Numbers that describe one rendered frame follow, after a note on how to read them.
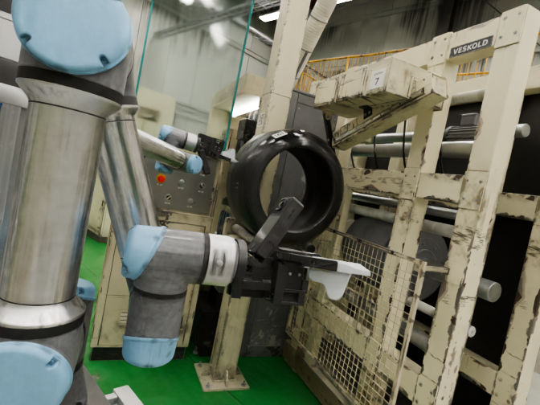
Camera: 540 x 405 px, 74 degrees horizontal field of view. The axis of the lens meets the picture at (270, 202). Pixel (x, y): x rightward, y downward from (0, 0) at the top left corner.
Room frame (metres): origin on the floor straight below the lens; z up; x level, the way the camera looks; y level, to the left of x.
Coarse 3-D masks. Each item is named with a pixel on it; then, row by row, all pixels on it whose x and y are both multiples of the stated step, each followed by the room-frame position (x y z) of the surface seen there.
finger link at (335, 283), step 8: (312, 256) 0.54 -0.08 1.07; (344, 264) 0.53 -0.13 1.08; (352, 264) 0.53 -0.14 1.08; (360, 264) 0.54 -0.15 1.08; (312, 272) 0.54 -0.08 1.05; (320, 272) 0.54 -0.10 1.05; (328, 272) 0.54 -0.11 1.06; (336, 272) 0.53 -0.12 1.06; (344, 272) 0.53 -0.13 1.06; (352, 272) 0.53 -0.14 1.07; (360, 272) 0.53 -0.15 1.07; (368, 272) 0.54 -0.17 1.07; (320, 280) 0.54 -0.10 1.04; (328, 280) 0.53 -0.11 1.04; (336, 280) 0.53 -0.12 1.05; (344, 280) 0.53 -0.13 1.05; (328, 288) 0.53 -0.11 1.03; (336, 288) 0.53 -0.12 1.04; (344, 288) 0.53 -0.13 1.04; (328, 296) 0.53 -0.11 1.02; (336, 296) 0.53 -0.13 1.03
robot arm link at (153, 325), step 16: (144, 304) 0.47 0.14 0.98; (160, 304) 0.47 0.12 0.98; (176, 304) 0.49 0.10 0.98; (128, 320) 0.48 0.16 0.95; (144, 320) 0.47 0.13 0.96; (160, 320) 0.47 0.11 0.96; (176, 320) 0.49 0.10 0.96; (128, 336) 0.48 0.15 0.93; (144, 336) 0.47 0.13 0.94; (160, 336) 0.47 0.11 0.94; (176, 336) 0.50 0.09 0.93; (128, 352) 0.48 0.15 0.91; (144, 352) 0.47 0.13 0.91; (160, 352) 0.48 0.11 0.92
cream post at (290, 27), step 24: (288, 0) 1.96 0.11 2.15; (288, 24) 1.97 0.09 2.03; (288, 48) 1.98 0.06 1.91; (288, 72) 1.99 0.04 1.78; (264, 96) 2.03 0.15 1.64; (288, 96) 2.00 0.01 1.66; (264, 120) 1.96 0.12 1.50; (264, 192) 1.99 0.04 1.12; (240, 312) 1.99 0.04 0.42; (216, 336) 2.04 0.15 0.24; (240, 336) 2.00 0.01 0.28; (216, 360) 1.97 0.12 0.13
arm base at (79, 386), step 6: (78, 366) 0.58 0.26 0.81; (78, 372) 0.58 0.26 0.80; (78, 378) 0.58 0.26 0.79; (84, 378) 0.61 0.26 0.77; (72, 384) 0.57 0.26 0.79; (78, 384) 0.58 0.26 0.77; (84, 384) 0.60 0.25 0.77; (72, 390) 0.56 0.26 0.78; (78, 390) 0.59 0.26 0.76; (84, 390) 0.60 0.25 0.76; (66, 396) 0.55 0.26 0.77; (72, 396) 0.56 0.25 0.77; (78, 396) 0.59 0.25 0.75; (84, 396) 0.60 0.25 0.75; (66, 402) 0.55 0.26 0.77; (72, 402) 0.56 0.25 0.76; (78, 402) 0.59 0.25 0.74; (84, 402) 0.59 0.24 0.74
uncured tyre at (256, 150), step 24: (264, 144) 1.58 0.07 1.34; (288, 144) 1.60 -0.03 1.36; (312, 144) 1.65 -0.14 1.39; (240, 168) 1.58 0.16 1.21; (264, 168) 1.56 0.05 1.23; (312, 168) 1.96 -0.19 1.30; (336, 168) 1.71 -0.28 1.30; (240, 192) 1.57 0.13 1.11; (312, 192) 1.97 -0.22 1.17; (336, 192) 1.72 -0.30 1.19; (240, 216) 1.63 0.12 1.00; (264, 216) 1.58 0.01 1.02; (312, 216) 1.93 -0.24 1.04; (288, 240) 1.65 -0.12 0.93
